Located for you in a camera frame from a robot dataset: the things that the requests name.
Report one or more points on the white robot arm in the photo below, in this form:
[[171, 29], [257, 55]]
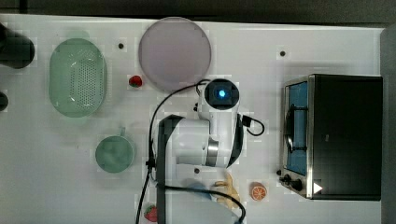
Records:
[[213, 140]]

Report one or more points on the black toaster oven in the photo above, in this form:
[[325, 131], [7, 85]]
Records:
[[332, 137]]

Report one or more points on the lilac round plate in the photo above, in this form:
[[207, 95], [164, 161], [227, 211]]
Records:
[[174, 53]]

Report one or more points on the small strawberry near plate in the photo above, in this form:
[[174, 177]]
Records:
[[135, 81]]

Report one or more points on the plush peeled banana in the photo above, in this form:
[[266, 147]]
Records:
[[226, 186]]

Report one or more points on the green mug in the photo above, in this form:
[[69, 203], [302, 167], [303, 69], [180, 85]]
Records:
[[115, 153]]

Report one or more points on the orange slice toy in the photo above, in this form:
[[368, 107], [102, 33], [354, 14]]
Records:
[[257, 191]]

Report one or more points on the strawberry near table edge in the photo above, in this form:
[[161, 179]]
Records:
[[150, 214]]

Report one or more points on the green oval colander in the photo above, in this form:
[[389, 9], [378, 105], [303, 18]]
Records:
[[77, 76]]

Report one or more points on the black cylindrical cup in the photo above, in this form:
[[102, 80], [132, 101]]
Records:
[[16, 51]]

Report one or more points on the black round container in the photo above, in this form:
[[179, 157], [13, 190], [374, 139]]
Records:
[[3, 101]]

